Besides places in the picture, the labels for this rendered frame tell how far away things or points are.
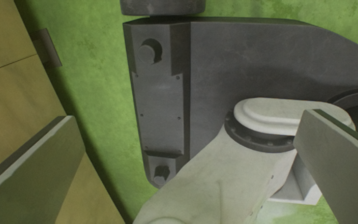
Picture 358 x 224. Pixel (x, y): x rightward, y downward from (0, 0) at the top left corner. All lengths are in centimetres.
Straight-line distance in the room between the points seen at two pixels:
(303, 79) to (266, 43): 12
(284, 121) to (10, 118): 67
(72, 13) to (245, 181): 69
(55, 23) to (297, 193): 85
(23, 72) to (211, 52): 55
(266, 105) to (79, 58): 64
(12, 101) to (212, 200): 60
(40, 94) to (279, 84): 70
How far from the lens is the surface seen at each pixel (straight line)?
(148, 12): 44
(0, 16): 74
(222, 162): 32
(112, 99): 79
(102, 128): 90
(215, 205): 24
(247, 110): 37
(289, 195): 49
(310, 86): 52
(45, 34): 85
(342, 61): 53
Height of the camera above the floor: 61
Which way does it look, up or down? 58 degrees down
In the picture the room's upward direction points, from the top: 160 degrees counter-clockwise
